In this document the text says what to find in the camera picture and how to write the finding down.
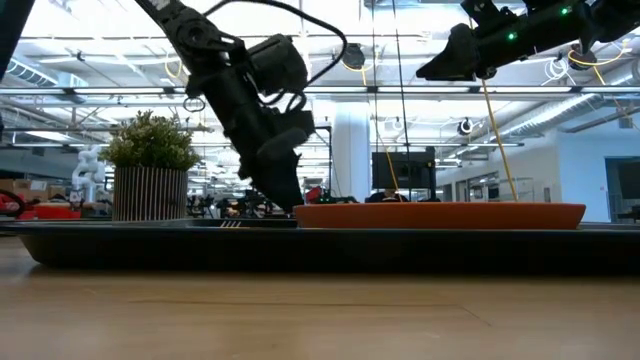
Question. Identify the red object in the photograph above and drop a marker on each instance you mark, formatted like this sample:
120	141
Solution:
55	212

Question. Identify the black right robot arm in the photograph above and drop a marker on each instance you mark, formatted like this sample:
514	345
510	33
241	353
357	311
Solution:
615	17

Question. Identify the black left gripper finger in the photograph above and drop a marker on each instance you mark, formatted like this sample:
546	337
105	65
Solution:
282	192

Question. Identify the small potted green plant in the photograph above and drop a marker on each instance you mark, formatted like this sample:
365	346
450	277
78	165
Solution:
150	195

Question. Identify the black rectangular tray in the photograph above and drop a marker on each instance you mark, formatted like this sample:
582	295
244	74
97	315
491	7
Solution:
300	252

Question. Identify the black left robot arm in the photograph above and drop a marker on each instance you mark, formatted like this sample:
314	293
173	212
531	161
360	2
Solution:
190	30

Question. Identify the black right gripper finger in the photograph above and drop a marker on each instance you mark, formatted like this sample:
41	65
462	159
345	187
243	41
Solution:
455	55

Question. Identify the white robot figure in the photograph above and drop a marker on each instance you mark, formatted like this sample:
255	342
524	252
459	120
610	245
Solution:
89	172

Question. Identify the orange round plate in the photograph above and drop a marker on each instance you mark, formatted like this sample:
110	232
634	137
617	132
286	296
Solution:
440	216

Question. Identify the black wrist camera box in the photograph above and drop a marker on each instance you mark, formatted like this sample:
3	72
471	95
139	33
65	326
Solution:
277	62

